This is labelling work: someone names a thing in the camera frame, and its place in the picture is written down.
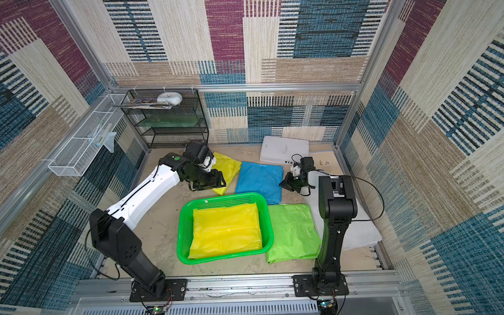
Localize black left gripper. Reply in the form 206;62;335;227
186;165;228;190

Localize blue raincoat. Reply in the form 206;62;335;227
235;161;284;205

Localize small yellow raincoat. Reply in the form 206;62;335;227
213;152;242;196

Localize green perforated plastic basket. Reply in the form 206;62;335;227
177;192;274;265

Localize large yellow raincoat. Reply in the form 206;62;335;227
188;203;263;259

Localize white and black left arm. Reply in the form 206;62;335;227
89;141;227;301

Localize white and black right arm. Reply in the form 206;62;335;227
280;156;358;300

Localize lime green folded raincoat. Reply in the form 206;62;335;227
266;204;322;264

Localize white folded raincoat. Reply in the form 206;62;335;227
302;171;382;251

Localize white flat box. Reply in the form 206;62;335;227
260;136;309;165

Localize beige paper booklet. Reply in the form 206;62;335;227
310;151;343;175

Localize white round object on shelf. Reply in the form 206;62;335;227
156;92;183;106

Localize magazines on shelf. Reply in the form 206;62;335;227
115;98;174;110

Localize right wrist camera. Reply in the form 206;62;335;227
290;164;302;177

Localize black wire mesh shelf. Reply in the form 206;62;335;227
121;89;209;149

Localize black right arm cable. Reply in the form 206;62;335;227
314;170;386;222

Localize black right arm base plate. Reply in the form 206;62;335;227
291;274;349;298

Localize white wire wall basket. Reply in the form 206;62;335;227
48;94;124;177

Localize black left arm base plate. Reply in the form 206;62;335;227
129;278;188;303

